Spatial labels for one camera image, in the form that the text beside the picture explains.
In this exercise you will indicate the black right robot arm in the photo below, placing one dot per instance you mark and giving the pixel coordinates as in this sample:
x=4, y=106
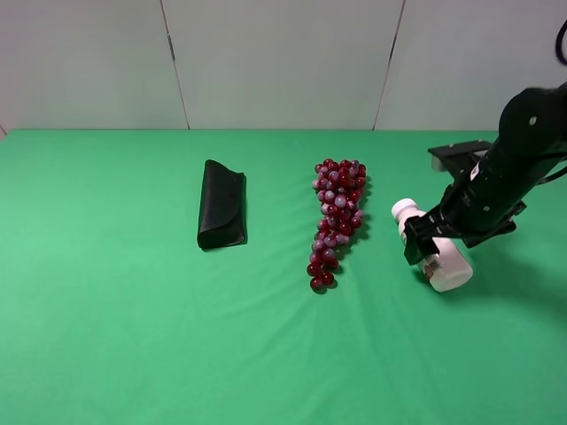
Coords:
x=491, y=179

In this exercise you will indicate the white plastic milk bottle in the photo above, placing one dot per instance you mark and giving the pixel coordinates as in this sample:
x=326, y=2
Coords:
x=446, y=269

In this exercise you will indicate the green tablecloth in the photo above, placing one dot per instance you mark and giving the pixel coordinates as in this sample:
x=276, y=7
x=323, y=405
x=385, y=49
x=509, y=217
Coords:
x=112, y=314

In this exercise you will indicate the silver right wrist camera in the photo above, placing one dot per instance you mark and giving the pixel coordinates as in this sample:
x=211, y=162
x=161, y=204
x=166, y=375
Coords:
x=457, y=158

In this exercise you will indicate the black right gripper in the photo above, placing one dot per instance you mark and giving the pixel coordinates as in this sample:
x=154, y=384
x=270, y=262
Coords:
x=461, y=214

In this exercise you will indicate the red grape bunch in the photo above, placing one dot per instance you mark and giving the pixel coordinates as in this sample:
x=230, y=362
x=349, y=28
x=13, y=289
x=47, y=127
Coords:
x=340, y=189

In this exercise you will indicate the black folded glasses case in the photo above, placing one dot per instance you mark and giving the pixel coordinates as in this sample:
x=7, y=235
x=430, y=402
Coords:
x=221, y=218

